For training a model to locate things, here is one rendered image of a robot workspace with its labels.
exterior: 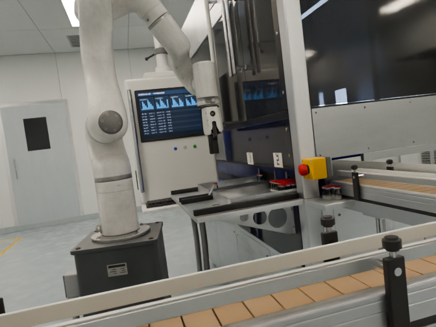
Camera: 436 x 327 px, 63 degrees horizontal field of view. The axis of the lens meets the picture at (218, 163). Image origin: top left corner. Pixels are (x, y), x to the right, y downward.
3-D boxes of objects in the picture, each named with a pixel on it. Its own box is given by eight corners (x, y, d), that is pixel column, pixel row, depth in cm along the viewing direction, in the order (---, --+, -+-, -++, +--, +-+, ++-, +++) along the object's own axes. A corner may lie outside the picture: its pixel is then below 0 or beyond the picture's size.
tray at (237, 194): (285, 187, 163) (284, 180, 163) (314, 194, 138) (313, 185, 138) (213, 199, 155) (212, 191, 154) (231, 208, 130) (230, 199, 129)
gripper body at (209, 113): (221, 101, 128) (225, 132, 129) (215, 104, 138) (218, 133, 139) (201, 103, 126) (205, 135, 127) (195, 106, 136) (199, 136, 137)
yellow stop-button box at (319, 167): (321, 176, 129) (319, 156, 128) (332, 177, 122) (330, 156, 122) (302, 178, 127) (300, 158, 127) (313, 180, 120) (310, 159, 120)
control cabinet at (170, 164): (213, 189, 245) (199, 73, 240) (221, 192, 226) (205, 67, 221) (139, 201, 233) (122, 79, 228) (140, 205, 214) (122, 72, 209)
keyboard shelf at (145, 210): (211, 196, 231) (211, 192, 231) (222, 202, 204) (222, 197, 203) (141, 207, 220) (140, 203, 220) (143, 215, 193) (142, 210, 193)
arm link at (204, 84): (192, 101, 135) (201, 97, 127) (187, 65, 134) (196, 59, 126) (212, 99, 139) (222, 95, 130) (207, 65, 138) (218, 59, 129)
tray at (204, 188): (258, 181, 196) (257, 174, 196) (278, 185, 171) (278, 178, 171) (198, 191, 188) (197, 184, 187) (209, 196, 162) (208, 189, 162)
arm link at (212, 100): (222, 95, 129) (222, 104, 129) (215, 98, 137) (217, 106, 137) (199, 97, 127) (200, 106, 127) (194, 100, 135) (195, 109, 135)
